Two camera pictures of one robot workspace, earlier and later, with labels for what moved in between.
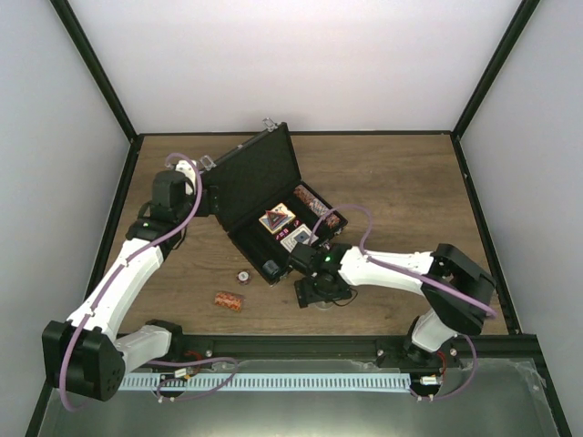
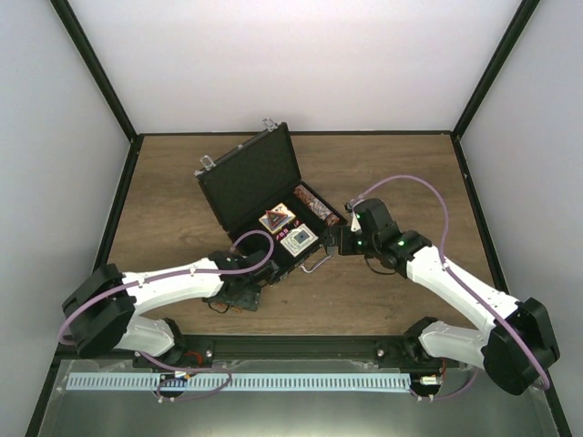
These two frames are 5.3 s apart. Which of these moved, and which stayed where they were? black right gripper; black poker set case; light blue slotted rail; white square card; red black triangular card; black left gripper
Moved: black right gripper; black left gripper
Stayed: black poker set case; white square card; light blue slotted rail; red black triangular card
